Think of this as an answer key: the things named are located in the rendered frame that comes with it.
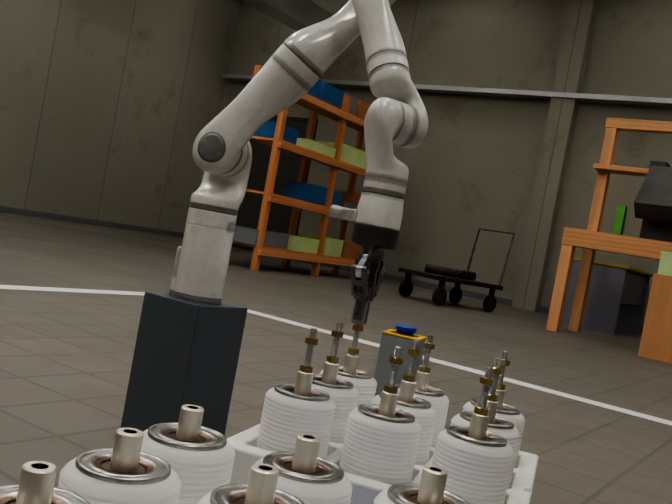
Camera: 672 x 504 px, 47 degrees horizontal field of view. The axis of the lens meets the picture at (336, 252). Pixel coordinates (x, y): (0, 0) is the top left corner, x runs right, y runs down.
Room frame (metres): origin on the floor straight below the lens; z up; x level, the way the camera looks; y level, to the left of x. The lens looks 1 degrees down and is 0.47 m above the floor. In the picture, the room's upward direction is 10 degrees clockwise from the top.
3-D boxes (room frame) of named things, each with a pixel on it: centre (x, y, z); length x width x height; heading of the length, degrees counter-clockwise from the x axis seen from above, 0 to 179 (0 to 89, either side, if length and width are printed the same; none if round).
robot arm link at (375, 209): (1.27, -0.04, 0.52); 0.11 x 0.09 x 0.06; 72
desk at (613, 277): (8.58, -2.99, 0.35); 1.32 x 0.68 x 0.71; 148
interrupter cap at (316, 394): (1.04, 0.01, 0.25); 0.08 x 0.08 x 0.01
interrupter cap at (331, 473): (0.71, -0.01, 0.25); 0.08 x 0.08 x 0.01
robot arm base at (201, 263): (1.48, 0.24, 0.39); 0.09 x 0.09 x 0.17; 58
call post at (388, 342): (1.42, -0.15, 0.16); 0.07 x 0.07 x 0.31; 73
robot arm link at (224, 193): (1.48, 0.24, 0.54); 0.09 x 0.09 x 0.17; 75
